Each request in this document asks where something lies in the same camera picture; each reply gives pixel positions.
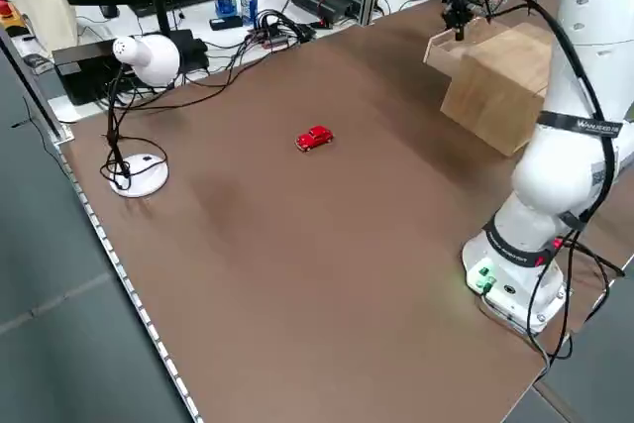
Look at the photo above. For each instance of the red emergency button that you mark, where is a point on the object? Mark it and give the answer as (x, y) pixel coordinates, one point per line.
(4, 7)

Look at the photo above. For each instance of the small black device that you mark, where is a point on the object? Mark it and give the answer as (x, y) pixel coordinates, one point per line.
(225, 23)

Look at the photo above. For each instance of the black desktop box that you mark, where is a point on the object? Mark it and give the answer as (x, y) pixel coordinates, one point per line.
(79, 76)

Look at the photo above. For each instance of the beige cardboard board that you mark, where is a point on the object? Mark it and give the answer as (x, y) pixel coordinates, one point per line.
(44, 12)

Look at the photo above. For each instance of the light wooden drawer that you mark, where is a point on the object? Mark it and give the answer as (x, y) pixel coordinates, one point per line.
(443, 59)

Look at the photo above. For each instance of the light wooden cabinet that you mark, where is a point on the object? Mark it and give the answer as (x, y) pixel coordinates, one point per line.
(495, 106)

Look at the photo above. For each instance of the small blue bottle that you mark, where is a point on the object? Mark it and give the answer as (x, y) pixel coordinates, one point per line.
(225, 6)

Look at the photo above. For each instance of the red toy car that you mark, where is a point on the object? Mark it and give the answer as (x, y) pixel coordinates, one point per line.
(314, 138)

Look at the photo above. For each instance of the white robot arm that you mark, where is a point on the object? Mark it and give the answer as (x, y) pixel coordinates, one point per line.
(555, 185)

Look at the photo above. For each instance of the black mouse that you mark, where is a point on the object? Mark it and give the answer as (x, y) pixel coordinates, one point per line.
(109, 11)

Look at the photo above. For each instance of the silver table edge rail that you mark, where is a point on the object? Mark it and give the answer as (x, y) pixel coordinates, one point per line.
(133, 291)

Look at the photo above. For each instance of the white desk lamp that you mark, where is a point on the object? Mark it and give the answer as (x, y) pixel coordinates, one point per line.
(148, 59)

